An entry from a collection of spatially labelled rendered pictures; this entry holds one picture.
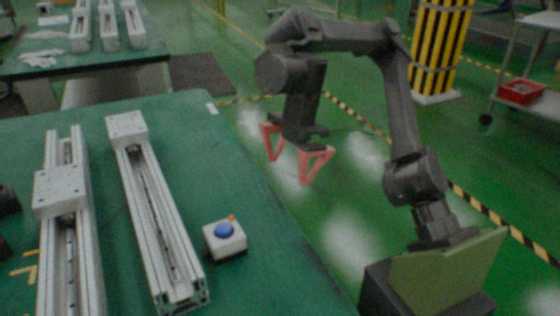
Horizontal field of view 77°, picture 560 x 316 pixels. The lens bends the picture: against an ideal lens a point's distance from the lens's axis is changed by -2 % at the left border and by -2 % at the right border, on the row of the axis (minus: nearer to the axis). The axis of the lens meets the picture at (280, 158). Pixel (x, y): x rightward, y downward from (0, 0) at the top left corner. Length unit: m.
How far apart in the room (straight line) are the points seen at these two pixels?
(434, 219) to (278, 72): 0.42
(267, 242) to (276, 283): 0.12
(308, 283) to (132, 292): 0.38
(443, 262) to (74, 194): 0.80
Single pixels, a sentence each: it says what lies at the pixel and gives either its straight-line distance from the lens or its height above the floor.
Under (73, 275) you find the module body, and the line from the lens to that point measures 0.87.
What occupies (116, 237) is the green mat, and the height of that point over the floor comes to 0.78.
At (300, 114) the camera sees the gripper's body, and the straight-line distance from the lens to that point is 0.58.
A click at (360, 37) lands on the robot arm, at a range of 0.80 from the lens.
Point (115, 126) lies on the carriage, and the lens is 1.23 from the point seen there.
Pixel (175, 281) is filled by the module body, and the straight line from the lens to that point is 0.79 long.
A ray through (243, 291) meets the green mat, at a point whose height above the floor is 0.78.
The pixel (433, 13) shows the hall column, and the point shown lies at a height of 0.79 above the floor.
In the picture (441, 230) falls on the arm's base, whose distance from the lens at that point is 0.75.
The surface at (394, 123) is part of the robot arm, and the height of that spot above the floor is 1.07.
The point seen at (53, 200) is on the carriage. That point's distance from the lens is 0.97.
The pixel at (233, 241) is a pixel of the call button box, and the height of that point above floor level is 0.84.
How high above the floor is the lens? 1.43
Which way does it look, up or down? 33 degrees down
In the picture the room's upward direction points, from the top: straight up
